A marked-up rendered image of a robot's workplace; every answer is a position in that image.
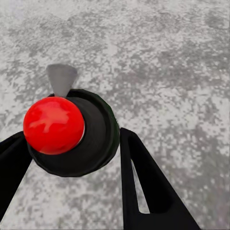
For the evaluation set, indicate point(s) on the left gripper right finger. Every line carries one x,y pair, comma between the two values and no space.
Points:
167,211

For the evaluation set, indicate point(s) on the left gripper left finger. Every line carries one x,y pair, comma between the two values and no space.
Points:
14,162

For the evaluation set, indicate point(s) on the insectifuge atomizer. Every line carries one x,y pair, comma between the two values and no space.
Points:
73,132

